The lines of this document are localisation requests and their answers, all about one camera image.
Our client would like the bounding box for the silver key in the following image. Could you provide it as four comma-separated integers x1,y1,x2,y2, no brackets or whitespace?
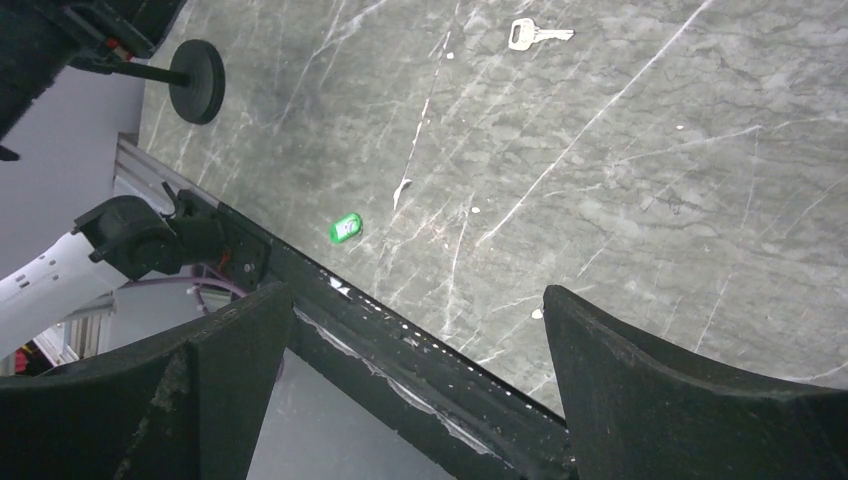
508,18,575,51

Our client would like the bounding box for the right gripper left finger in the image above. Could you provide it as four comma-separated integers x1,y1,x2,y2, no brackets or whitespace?
1,282,294,479

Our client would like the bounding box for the green key tag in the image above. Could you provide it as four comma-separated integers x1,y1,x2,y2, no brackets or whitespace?
329,213,363,244

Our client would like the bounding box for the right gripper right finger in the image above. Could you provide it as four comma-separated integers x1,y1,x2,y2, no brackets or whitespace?
543,285,847,479

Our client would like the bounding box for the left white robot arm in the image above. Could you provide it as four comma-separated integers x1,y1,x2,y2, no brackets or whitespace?
1,1,226,357

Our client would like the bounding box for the aluminium frame rail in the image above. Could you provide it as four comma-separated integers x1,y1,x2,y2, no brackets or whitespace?
22,134,218,367

